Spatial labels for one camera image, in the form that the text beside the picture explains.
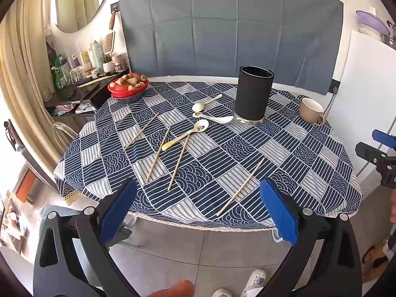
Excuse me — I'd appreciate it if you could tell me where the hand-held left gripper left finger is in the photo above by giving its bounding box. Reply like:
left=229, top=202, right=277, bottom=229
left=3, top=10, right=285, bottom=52
left=33, top=178, right=140, bottom=297

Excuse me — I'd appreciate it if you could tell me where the dark door handle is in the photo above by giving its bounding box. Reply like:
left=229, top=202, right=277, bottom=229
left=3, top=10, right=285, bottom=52
left=4, top=119, right=20, bottom=153

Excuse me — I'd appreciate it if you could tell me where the beige curtain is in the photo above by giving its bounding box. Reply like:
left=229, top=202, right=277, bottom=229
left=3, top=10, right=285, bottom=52
left=0, top=0, right=73, bottom=177

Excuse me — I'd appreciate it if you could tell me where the black side table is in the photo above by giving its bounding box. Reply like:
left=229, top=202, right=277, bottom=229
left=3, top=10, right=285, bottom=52
left=43, top=73, right=124, bottom=119

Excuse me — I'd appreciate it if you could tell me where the orange box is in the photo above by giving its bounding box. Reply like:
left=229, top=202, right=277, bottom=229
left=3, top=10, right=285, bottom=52
left=15, top=169, right=38, bottom=204

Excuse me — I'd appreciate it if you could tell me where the cluster of toiletry bottles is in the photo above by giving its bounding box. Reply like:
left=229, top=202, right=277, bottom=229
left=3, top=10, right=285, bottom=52
left=46, top=39, right=129, bottom=90

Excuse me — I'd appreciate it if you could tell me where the purple colander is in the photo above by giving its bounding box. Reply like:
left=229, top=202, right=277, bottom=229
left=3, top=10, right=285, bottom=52
left=356, top=10, right=391, bottom=36

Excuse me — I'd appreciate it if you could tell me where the person's foot in black sandal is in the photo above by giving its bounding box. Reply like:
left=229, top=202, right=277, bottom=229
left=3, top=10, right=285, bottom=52
left=361, top=244, right=391, bottom=283

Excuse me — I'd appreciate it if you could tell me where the grey cable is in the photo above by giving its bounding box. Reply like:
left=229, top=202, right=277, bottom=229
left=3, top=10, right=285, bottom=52
left=323, top=88, right=338, bottom=112

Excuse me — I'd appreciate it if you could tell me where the small potted plant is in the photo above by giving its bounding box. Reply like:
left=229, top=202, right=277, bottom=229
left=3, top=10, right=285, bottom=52
left=102, top=54, right=114, bottom=74

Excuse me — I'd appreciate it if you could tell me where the clear plastic chair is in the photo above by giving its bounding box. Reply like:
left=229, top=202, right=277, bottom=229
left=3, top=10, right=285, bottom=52
left=51, top=121, right=78, bottom=153

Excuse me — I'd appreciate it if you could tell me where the black cylindrical utensil holder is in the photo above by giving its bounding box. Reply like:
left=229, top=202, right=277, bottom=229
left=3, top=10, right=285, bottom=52
left=233, top=66, right=275, bottom=125

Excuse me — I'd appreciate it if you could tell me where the white bear print soup spoon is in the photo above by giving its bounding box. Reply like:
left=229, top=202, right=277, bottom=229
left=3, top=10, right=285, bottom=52
left=192, top=112, right=234, bottom=125

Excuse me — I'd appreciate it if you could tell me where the person's bare leg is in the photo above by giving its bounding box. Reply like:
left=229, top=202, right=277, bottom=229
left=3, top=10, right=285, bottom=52
left=145, top=279, right=195, bottom=297

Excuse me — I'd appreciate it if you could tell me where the blue patterned tablecloth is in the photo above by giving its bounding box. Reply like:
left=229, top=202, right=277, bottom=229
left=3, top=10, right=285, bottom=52
left=54, top=81, right=362, bottom=231

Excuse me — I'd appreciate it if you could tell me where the beige mug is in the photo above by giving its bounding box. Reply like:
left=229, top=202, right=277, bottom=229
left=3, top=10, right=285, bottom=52
left=299, top=97, right=327, bottom=126

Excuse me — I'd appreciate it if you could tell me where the wooden paddle hairbrush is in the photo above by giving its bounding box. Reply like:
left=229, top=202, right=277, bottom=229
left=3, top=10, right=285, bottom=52
left=102, top=31, right=116, bottom=54

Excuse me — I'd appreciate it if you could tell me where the red fruit bowl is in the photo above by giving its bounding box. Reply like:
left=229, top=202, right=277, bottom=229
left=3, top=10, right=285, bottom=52
left=107, top=79, right=149, bottom=102

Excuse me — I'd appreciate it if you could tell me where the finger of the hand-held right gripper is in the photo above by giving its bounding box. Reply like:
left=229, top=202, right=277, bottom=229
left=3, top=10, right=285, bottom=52
left=372, top=129, right=396, bottom=149
left=355, top=142, right=396, bottom=169

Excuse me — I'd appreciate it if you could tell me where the round wall mirror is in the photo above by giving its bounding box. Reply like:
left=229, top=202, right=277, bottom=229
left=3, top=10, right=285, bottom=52
left=54, top=0, right=111, bottom=34

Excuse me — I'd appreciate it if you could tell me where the plain cream spoon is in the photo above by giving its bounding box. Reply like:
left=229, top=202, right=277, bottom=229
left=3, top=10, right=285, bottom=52
left=192, top=94, right=223, bottom=113

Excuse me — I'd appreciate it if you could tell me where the pile of fruit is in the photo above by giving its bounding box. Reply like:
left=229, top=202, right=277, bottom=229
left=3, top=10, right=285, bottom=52
left=114, top=73, right=148, bottom=91

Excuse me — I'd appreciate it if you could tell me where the beige chopstick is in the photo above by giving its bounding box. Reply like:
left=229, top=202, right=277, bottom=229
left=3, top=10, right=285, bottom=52
left=146, top=127, right=171, bottom=182
left=124, top=113, right=159, bottom=151
left=167, top=133, right=191, bottom=192
left=216, top=158, right=265, bottom=217

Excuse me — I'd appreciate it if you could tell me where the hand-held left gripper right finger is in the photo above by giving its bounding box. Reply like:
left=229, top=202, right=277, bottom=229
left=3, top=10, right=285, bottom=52
left=259, top=178, right=363, bottom=297

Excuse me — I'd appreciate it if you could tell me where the cartoon print yellow handle spoon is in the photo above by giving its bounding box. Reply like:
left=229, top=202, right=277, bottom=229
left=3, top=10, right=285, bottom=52
left=161, top=119, right=210, bottom=150

